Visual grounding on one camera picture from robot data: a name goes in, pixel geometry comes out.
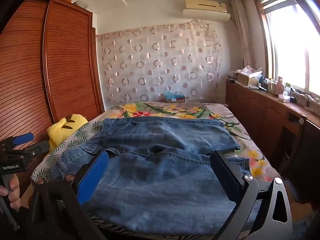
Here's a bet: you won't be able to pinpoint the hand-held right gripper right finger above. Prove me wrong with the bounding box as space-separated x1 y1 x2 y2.
210 150 293 240

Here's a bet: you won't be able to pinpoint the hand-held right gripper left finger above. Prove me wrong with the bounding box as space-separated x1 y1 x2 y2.
26 151 109 240

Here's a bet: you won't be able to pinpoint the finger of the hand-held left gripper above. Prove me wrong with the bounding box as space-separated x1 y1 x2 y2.
5 133 35 147
25 141 50 160

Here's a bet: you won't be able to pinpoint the blue denim pants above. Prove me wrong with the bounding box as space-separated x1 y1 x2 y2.
49 117 253 237

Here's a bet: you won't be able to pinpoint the person's left hand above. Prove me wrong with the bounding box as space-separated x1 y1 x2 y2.
0 177 21 212

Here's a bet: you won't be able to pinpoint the yellow plush toy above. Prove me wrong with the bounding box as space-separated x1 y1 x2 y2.
47 114 88 153

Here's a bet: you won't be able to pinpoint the leaf print bed sheet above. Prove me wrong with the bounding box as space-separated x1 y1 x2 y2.
30 120 225 240

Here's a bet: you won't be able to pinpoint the long wooden cabinet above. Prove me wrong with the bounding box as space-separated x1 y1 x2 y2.
226 79 320 200

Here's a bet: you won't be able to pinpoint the dark wooden board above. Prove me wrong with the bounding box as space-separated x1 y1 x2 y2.
281 115 320 205

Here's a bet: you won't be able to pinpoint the wooden slatted wardrobe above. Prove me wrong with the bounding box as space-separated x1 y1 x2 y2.
0 0 105 203

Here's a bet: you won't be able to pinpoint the open cardboard box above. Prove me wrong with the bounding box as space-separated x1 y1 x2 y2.
237 73 260 87

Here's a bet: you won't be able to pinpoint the pale pink container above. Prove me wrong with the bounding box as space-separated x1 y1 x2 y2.
274 76 285 95

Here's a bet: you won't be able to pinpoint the pink floral paper bag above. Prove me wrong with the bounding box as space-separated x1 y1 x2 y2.
241 65 262 77

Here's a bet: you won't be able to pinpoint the window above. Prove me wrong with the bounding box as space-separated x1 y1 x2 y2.
252 0 320 98

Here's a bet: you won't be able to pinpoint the pale window curtain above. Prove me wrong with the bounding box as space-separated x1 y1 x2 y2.
230 0 253 67

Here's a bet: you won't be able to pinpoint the white air conditioner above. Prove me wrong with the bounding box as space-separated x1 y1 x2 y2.
182 0 231 22

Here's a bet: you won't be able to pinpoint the circle pattern wall cloth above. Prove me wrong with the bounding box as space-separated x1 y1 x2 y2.
96 21 223 104

